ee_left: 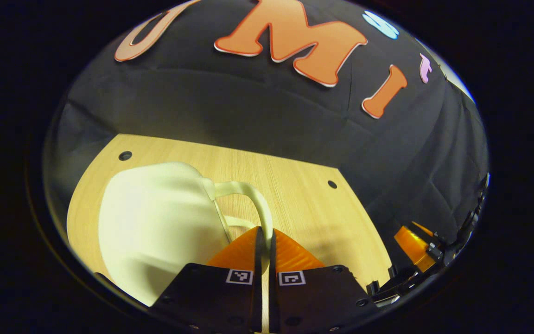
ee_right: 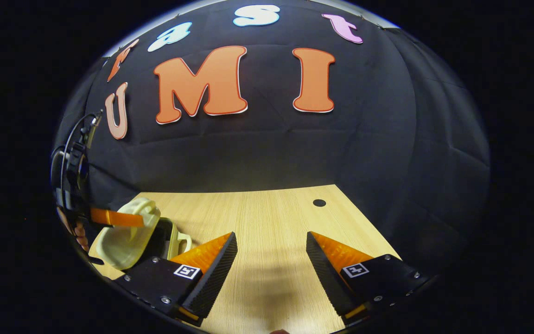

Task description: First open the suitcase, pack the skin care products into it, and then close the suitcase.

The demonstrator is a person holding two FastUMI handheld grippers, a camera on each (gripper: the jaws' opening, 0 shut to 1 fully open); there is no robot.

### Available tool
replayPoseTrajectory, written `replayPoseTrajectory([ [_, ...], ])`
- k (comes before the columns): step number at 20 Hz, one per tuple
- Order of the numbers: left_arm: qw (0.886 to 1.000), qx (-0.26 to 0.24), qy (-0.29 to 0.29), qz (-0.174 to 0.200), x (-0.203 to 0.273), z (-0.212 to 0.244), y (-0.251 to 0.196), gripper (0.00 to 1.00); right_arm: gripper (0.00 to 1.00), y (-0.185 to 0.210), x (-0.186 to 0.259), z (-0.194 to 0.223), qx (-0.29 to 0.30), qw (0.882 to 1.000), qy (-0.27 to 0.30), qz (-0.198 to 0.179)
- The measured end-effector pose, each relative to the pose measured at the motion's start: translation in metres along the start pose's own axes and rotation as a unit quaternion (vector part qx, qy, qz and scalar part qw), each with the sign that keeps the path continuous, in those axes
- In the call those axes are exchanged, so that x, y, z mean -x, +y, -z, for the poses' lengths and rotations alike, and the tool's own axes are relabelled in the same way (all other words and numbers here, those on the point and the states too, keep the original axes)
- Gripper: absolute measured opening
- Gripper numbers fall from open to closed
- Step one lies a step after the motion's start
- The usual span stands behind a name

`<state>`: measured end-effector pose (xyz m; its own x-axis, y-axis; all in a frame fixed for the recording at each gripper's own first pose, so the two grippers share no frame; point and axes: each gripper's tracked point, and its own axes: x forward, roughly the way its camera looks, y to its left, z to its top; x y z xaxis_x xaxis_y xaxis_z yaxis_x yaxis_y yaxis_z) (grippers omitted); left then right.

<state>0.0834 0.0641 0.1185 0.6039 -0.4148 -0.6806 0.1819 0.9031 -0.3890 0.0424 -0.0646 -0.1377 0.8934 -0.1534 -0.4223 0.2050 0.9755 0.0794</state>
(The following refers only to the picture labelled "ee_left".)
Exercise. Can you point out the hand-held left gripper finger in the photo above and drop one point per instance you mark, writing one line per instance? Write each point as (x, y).
(272, 260)
(260, 255)

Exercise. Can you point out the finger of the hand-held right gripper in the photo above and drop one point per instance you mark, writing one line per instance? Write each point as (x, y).
(413, 248)
(422, 229)

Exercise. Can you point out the pale yellow suitcase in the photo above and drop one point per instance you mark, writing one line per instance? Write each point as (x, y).
(155, 222)

